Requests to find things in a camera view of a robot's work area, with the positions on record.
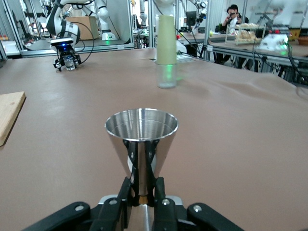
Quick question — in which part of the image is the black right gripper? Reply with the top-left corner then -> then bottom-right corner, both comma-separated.
52,45 -> 82,72

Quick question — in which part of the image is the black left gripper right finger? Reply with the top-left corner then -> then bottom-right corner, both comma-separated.
153,177 -> 244,231

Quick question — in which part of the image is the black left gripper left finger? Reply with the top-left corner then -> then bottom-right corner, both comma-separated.
21,177 -> 135,231

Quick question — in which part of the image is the small clear glass cup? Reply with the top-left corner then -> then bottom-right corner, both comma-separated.
64,55 -> 77,71

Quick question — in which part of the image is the metal jigger measuring cup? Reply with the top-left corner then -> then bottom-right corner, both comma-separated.
104,107 -> 180,231

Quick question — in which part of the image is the cardboard box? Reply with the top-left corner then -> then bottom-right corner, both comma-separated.
64,15 -> 100,40

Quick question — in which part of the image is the wooden cutting board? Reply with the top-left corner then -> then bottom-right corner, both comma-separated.
0,91 -> 26,147

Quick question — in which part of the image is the green bottle with clear base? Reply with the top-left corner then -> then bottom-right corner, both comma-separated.
154,14 -> 179,89

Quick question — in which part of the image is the brown tablecloth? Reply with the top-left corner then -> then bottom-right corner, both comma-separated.
0,47 -> 308,231

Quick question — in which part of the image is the black monitor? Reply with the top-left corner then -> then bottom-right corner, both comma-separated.
186,11 -> 197,27

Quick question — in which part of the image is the seated person in black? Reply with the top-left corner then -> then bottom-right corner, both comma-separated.
215,4 -> 251,66

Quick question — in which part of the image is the white device box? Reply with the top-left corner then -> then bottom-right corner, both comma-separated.
255,33 -> 290,52

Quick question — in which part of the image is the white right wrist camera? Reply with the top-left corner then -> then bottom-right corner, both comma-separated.
50,38 -> 73,47

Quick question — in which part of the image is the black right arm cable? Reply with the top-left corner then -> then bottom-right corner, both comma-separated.
71,21 -> 95,66

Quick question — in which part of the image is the wire rack with bread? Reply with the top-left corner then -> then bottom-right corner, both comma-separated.
233,22 -> 266,46

